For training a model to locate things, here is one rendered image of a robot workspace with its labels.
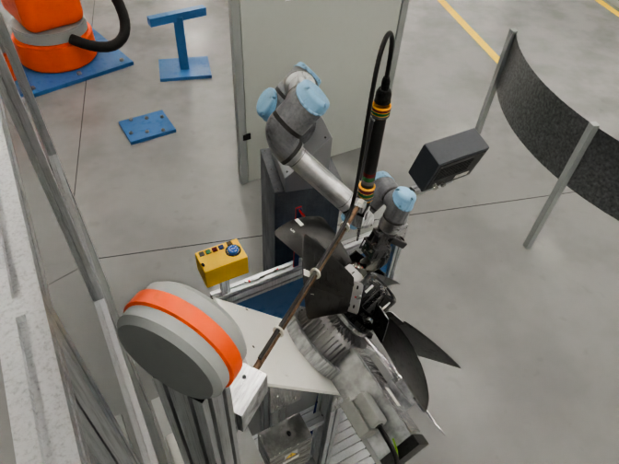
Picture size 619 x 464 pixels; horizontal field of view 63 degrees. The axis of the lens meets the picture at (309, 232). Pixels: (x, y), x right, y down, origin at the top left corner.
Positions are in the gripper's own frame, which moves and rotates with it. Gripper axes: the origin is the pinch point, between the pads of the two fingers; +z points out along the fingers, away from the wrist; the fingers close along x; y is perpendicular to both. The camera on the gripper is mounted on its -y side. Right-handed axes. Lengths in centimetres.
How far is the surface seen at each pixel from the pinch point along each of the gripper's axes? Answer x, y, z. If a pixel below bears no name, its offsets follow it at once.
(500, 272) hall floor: -23, -154, 58
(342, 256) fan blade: 4.9, 23.2, -15.6
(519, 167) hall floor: -95, -238, 32
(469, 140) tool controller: -23, -49, -40
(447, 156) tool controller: -20, -37, -35
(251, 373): 45, 79, -34
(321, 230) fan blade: -6.8, 24.1, -16.2
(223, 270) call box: -20, 47, 11
